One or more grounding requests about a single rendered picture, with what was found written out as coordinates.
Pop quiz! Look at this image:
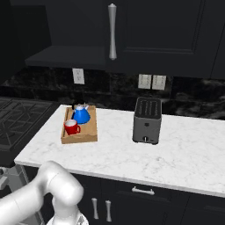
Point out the blue kettle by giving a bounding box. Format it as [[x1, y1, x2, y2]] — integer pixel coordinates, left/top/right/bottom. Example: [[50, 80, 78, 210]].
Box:
[[71, 101, 91, 126]]

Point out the wooden tray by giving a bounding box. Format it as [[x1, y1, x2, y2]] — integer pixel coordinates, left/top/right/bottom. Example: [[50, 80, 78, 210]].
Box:
[[60, 105, 98, 145]]

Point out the red mug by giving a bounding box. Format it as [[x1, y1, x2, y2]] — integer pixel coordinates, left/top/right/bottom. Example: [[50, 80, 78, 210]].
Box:
[[63, 119, 82, 136]]

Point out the black open upper cabinet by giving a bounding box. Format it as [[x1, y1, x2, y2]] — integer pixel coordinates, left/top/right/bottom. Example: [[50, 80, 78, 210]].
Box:
[[24, 0, 107, 71]]

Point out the black lower cabinet door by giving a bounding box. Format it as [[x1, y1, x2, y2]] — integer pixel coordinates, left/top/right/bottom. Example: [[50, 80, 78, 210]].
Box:
[[69, 173, 103, 225], [100, 178, 188, 225]]

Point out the black narrow upper cabinet door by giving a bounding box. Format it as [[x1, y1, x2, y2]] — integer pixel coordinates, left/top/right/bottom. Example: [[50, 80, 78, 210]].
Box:
[[210, 0, 225, 81]]

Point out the grey toaster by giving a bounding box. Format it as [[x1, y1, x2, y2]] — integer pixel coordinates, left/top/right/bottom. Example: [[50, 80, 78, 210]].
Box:
[[132, 96, 163, 146]]

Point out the black gas stove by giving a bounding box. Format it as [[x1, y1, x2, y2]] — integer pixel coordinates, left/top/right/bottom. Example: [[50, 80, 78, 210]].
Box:
[[0, 96, 62, 225]]

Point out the black drawer front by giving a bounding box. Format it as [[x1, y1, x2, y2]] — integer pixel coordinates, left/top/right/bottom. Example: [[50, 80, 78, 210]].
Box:
[[113, 178, 192, 209]]

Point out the white wall switch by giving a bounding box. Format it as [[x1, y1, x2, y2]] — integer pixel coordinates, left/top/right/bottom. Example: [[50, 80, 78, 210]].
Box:
[[151, 74, 167, 91], [137, 73, 153, 90]]

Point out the white wall outlet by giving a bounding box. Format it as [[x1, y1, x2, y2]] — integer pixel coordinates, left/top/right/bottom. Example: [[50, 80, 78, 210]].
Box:
[[71, 68, 86, 85]]

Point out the silver long cabinet handle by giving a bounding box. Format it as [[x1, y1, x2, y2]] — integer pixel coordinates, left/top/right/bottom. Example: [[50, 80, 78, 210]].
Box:
[[107, 3, 118, 62]]

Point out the silver drawer handle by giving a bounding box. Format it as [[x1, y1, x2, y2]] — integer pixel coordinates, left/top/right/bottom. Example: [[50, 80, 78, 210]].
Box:
[[131, 185, 156, 196]]

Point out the silver lower cabinet handle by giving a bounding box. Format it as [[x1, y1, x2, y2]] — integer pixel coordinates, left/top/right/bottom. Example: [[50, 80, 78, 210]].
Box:
[[105, 200, 113, 223], [91, 197, 99, 221]]

